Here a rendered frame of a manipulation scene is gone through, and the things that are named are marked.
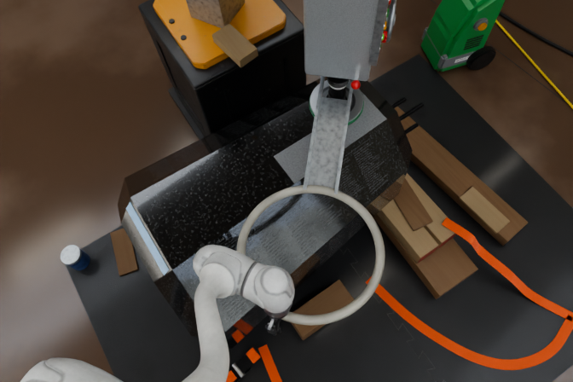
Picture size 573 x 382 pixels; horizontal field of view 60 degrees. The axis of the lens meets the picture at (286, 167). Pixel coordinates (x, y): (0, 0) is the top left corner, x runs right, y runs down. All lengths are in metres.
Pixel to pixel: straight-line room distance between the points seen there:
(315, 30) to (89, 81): 2.14
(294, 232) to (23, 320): 1.58
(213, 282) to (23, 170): 2.13
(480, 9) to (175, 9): 1.57
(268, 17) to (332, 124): 0.77
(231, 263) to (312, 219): 0.65
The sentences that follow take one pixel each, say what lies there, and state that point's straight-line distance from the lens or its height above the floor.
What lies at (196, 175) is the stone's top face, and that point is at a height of 0.83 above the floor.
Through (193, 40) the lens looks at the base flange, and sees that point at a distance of 2.36.
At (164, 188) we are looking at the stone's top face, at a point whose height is 0.83.
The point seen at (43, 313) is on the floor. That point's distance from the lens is 2.88.
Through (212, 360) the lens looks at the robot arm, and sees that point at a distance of 1.10.
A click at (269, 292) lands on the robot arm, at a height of 1.25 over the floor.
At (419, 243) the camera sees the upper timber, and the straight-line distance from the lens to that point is 2.48.
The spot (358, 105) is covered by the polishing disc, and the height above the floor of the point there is 0.85.
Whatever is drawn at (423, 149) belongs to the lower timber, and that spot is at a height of 0.09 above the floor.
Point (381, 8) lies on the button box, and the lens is 1.44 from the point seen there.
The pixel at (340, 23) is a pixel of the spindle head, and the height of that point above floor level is 1.40.
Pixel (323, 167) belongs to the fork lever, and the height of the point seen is 0.91.
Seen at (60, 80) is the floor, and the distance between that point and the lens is 3.52.
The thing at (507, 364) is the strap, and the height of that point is 0.02.
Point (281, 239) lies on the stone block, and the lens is 1.89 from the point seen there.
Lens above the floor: 2.51
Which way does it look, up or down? 63 degrees down
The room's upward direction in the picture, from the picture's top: 6 degrees counter-clockwise
